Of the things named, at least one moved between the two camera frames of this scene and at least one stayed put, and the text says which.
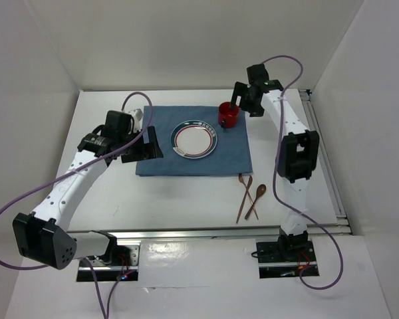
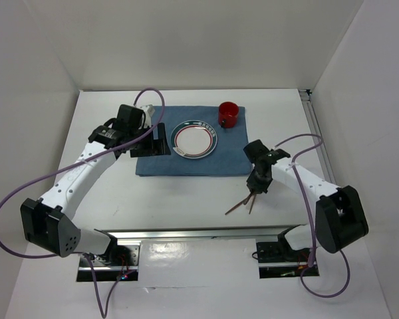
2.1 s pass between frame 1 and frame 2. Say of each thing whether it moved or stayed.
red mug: stayed
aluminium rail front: stayed
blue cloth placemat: stayed
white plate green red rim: stayed
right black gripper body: moved
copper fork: moved
